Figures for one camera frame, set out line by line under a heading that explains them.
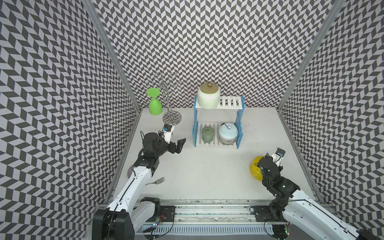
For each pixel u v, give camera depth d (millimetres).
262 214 738
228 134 907
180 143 708
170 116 1119
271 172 586
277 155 670
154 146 637
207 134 929
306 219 556
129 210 408
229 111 1121
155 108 904
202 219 721
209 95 770
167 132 690
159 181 822
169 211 717
